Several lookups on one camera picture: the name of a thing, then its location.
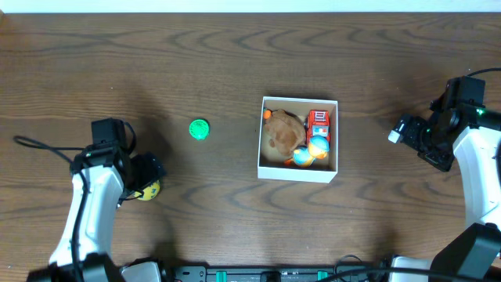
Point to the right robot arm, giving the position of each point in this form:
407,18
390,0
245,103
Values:
473,140

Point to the red toy fire truck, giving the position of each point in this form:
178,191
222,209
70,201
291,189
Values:
317,123

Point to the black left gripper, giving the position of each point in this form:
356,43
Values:
149,172

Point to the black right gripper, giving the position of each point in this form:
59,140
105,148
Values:
415,135

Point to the orange blue duck toy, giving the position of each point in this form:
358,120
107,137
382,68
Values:
318,148

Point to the yellow patterned ball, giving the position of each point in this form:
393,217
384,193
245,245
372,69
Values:
149,192

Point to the green round gear toy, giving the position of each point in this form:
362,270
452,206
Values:
199,129

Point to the brown plush toy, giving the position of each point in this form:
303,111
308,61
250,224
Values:
285,132

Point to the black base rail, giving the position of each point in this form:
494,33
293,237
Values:
151,269

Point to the white cardboard box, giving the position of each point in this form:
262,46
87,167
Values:
271,162

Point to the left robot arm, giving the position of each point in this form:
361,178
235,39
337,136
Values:
102,178

